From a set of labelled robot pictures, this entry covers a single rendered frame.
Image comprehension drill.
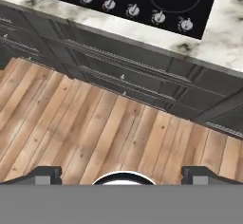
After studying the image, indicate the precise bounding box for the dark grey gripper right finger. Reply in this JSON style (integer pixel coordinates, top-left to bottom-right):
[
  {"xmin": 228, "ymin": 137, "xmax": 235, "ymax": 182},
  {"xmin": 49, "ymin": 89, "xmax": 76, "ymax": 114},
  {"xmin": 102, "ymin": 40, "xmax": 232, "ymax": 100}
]
[{"xmin": 180, "ymin": 165, "xmax": 243, "ymax": 186}]

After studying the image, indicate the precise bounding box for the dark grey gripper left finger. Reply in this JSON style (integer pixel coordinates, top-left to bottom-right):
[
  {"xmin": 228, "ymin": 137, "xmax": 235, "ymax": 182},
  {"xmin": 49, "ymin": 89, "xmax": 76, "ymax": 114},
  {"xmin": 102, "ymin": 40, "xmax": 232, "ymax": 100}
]
[{"xmin": 0, "ymin": 165, "xmax": 63, "ymax": 186}]

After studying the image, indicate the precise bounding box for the dark grey cupboard door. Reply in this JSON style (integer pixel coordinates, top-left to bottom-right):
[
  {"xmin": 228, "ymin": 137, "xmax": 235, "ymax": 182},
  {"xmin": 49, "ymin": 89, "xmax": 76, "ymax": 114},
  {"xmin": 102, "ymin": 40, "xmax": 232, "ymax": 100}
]
[{"xmin": 191, "ymin": 65, "xmax": 243, "ymax": 140}]

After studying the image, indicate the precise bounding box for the white and black round object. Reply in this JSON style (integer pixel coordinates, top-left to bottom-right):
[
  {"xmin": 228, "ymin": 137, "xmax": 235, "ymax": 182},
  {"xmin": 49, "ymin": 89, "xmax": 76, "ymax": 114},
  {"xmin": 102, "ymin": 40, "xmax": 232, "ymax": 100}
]
[{"xmin": 91, "ymin": 170, "xmax": 157, "ymax": 186}]

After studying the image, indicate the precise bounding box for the dark grey shallow drawer front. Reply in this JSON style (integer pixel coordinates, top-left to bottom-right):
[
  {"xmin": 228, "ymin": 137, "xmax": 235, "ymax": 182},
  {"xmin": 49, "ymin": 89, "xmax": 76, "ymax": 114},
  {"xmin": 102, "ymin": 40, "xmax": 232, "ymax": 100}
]
[{"xmin": 58, "ymin": 20, "xmax": 203, "ymax": 77}]

